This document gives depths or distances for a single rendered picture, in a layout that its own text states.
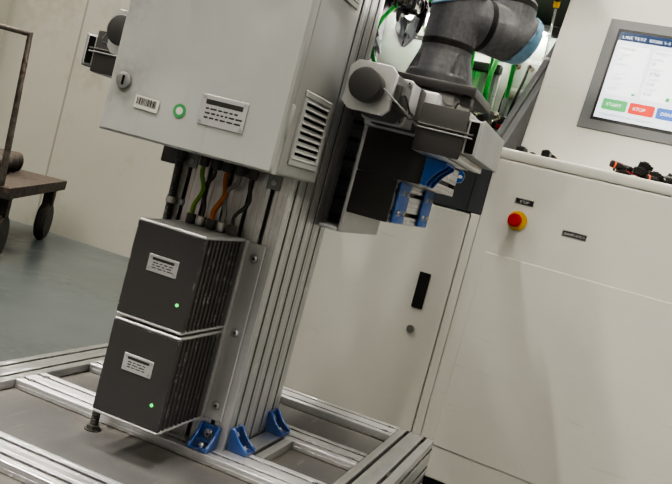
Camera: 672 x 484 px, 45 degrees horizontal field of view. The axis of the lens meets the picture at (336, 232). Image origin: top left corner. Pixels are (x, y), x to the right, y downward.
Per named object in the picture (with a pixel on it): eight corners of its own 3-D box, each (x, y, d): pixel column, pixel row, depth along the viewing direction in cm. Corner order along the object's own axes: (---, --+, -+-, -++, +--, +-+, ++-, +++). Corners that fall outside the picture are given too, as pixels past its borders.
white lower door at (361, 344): (210, 377, 249) (266, 160, 245) (214, 376, 251) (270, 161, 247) (403, 455, 222) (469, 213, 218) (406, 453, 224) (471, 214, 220)
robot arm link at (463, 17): (412, 37, 184) (428, -22, 183) (461, 54, 189) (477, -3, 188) (439, 33, 173) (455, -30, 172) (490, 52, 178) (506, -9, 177)
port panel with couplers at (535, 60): (489, 137, 269) (514, 45, 267) (492, 139, 272) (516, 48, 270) (527, 145, 264) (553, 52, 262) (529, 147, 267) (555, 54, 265)
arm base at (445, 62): (463, 87, 172) (475, 41, 171) (396, 73, 176) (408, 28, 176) (474, 100, 186) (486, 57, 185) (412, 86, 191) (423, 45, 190)
